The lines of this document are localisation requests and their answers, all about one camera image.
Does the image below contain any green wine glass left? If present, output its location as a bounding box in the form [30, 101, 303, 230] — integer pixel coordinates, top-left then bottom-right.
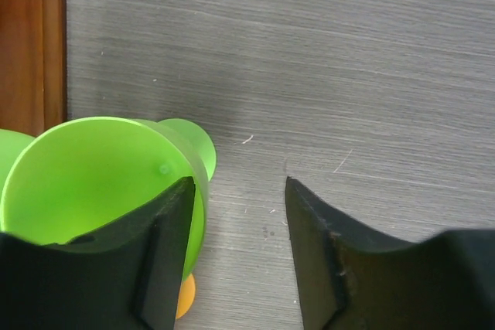
[0, 129, 35, 190]

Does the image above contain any orange wine glass back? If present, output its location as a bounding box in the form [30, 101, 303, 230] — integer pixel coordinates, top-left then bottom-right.
[176, 274, 196, 320]

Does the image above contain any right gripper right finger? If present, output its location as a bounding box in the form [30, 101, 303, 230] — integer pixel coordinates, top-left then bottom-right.
[285, 178, 494, 329]

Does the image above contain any green wine glass right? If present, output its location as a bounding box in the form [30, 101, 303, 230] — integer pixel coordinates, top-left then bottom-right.
[1, 117, 217, 275]

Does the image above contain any gold wire wine glass rack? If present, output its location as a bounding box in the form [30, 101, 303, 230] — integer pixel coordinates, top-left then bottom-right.
[1, 0, 67, 136]

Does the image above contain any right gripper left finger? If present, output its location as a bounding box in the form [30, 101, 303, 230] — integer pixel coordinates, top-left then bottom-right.
[1, 177, 194, 329]

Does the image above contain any green wine glass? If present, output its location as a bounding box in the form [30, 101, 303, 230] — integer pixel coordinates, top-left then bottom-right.
[1, 117, 217, 275]
[0, 129, 35, 190]

